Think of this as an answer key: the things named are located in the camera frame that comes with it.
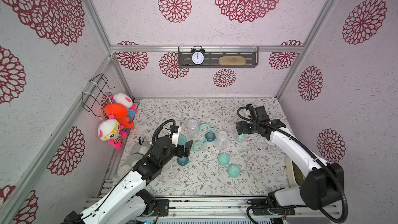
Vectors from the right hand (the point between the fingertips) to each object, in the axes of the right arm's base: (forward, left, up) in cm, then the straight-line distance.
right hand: (244, 124), depth 85 cm
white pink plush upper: (+13, +71, +5) cm, 72 cm away
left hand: (-12, +32, +2) cm, 34 cm away
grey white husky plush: (-15, +57, -5) cm, 59 cm away
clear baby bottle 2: (-4, +11, -15) cm, 20 cm away
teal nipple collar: (-16, +34, -15) cm, 40 cm away
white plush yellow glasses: (-8, +71, +4) cm, 71 cm away
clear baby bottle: (+6, +29, -16) cm, 34 cm away
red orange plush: (+4, +70, +4) cm, 70 cm away
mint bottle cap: (-4, +35, -12) cm, 37 cm away
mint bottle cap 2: (-15, +11, -13) cm, 23 cm away
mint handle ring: (-6, +25, -16) cm, 30 cm away
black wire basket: (+1, +77, +18) cm, 79 cm away
